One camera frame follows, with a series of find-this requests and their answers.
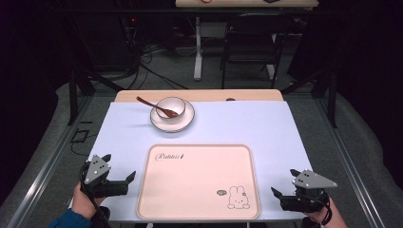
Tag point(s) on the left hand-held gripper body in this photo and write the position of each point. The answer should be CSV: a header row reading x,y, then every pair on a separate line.
x,y
96,171

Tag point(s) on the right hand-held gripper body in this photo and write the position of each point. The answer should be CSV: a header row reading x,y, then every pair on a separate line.
x,y
309,182

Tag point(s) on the person's right hand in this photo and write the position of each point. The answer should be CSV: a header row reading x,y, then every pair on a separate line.
x,y
315,217

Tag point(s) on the person's left hand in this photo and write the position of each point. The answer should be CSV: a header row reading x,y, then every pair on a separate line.
x,y
83,204

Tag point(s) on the white plate dark rim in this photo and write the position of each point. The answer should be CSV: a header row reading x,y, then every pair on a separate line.
x,y
171,127

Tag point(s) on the pink tray rabbit print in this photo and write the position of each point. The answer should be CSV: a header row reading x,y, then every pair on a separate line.
x,y
196,183

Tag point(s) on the brown wooden spoon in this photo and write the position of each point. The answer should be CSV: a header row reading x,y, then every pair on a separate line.
x,y
148,103

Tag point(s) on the black metal stand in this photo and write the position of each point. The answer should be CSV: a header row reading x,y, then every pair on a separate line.
x,y
332,95
73,95

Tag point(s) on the pale blue table mat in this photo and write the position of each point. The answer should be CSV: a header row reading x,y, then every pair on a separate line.
x,y
240,126

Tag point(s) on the white bowl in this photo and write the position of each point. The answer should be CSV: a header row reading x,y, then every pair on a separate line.
x,y
175,103

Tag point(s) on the small dark object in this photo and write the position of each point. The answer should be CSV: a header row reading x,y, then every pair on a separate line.
x,y
230,99

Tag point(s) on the white desk leg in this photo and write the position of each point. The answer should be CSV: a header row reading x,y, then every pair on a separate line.
x,y
271,71
198,57

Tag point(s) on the wooden table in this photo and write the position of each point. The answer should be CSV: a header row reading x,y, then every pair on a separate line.
x,y
206,95

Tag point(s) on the dark curtain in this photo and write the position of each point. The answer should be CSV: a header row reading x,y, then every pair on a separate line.
x,y
370,79
25,79

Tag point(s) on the black chair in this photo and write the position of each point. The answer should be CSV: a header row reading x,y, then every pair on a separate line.
x,y
253,41

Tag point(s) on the dark equipment red light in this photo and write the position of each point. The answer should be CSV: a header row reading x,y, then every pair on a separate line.
x,y
132,20

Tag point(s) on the black rectangular floor frame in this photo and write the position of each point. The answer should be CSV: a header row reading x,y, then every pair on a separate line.
x,y
73,136

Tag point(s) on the metal floor rail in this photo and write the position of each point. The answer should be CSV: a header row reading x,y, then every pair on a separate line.
x,y
41,177
351,171

